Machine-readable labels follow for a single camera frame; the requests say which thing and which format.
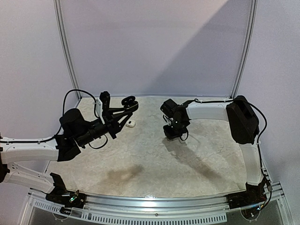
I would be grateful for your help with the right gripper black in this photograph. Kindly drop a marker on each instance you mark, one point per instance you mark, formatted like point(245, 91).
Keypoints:
point(170, 132)

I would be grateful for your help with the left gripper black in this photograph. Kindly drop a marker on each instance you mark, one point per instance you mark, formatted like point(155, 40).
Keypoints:
point(112, 123)

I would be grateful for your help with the white earbud charging case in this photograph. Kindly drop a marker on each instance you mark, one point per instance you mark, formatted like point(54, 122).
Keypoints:
point(130, 123)

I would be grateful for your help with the black earbud charging case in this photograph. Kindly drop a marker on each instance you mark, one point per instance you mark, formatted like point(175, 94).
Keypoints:
point(130, 104)

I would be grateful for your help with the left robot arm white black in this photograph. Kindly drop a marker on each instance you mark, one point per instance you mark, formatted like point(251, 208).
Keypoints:
point(77, 133)

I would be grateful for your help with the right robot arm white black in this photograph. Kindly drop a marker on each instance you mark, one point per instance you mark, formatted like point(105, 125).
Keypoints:
point(243, 123)

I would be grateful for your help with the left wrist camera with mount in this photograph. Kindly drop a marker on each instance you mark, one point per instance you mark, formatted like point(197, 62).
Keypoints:
point(102, 105)

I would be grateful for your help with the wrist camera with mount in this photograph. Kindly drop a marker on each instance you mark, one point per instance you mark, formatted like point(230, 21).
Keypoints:
point(169, 107)
point(102, 105)

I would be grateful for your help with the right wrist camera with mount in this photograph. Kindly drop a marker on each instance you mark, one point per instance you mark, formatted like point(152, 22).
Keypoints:
point(169, 107)

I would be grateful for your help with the aluminium front rail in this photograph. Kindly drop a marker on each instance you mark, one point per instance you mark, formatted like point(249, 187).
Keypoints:
point(116, 210)

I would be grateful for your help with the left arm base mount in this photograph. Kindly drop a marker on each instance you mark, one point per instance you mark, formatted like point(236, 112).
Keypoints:
point(67, 198)

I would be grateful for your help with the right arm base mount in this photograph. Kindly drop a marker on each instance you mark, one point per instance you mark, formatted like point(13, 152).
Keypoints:
point(251, 201)

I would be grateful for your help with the left aluminium frame post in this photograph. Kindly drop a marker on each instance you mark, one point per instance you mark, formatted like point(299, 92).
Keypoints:
point(64, 43)

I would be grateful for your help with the aluminium frame post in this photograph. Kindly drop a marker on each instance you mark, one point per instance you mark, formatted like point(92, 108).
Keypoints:
point(246, 47)
point(64, 43)

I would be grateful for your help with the right aluminium frame post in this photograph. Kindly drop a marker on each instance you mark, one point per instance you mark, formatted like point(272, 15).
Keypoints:
point(246, 47)

